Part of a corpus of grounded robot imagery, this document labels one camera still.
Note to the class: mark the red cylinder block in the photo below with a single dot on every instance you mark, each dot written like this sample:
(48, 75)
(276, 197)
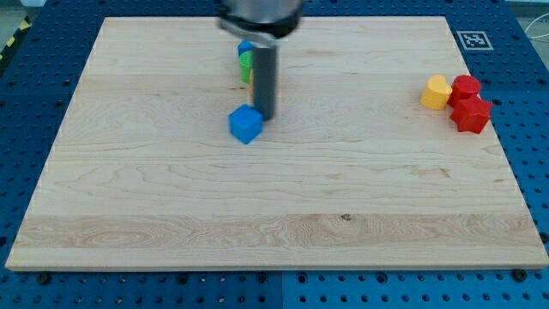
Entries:
(463, 87)

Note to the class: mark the red star block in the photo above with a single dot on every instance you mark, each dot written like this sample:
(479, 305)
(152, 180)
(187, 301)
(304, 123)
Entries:
(471, 114)

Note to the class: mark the white fiducial marker tag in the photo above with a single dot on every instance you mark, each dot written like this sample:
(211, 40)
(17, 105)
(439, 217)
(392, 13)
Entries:
(474, 40)

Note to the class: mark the blue cube block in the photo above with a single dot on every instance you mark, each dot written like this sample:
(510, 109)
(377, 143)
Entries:
(245, 123)

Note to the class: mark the wooden board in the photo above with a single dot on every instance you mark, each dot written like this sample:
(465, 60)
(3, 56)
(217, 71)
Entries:
(352, 173)

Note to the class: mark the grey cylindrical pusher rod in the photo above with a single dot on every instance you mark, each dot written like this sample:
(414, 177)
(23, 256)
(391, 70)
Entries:
(264, 60)

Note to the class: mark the yellow heart block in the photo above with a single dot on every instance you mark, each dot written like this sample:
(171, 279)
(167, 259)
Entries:
(436, 93)

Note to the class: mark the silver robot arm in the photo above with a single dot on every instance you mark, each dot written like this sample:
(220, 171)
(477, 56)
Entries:
(263, 23)

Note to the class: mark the blue block behind green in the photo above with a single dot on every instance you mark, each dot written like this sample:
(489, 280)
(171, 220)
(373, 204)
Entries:
(244, 46)

